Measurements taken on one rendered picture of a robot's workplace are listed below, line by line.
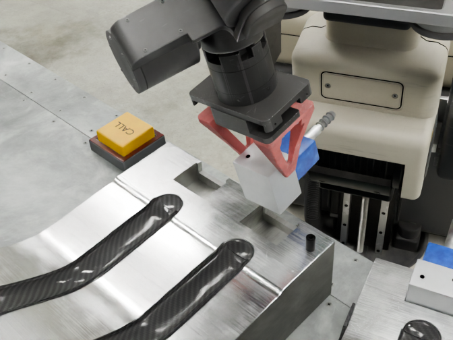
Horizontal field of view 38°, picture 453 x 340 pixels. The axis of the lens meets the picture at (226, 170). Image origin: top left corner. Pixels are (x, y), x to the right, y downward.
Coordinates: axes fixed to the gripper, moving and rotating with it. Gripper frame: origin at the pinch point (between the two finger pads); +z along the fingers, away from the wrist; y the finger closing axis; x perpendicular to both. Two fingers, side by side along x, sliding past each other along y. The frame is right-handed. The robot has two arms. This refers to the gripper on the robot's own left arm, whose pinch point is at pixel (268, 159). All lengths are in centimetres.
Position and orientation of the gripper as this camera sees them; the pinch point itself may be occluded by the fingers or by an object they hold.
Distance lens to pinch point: 66.1
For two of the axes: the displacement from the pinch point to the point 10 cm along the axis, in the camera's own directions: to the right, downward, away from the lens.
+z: 2.6, 7.2, 6.4
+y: 7.0, 3.2, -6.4
